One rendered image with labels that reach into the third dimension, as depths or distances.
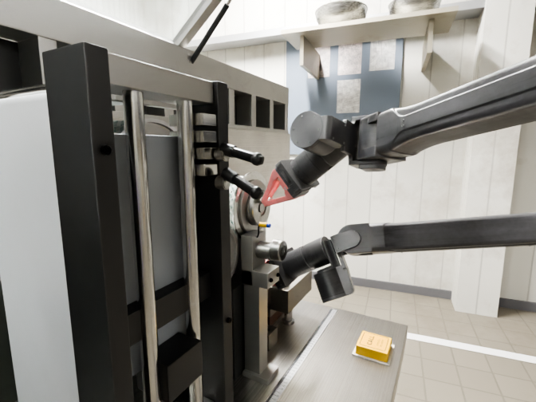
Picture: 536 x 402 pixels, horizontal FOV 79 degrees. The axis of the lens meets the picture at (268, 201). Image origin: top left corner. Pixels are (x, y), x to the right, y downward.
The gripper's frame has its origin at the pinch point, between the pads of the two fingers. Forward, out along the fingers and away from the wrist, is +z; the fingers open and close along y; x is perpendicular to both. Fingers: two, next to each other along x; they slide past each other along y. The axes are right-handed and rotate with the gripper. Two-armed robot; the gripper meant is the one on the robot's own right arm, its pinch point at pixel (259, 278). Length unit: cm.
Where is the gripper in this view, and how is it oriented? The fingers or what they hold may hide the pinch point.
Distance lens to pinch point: 78.9
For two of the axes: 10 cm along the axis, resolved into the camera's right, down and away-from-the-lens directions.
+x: -4.5, -8.9, 1.0
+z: -7.6, 4.3, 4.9
